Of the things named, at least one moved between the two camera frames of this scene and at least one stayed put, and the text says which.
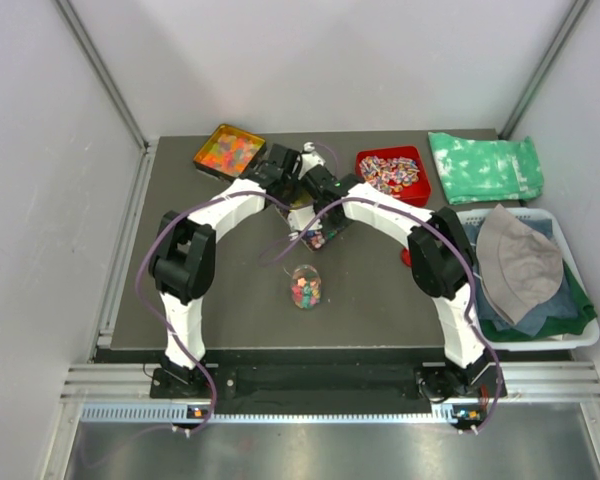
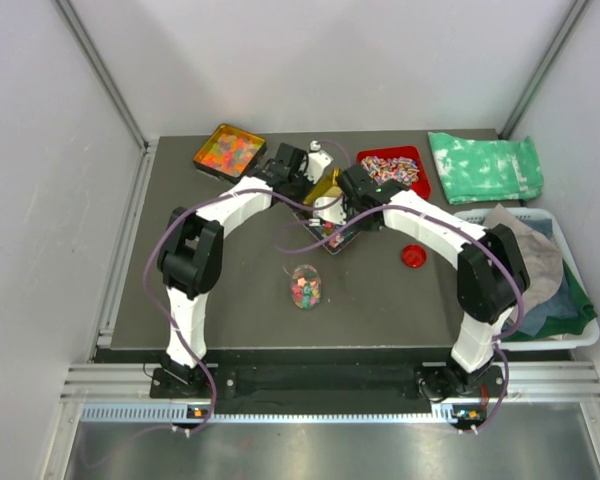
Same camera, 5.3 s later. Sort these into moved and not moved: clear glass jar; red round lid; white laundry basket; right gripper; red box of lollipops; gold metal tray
Moved: gold metal tray; right gripper
Not moved: red round lid; white laundry basket; clear glass jar; red box of lollipops
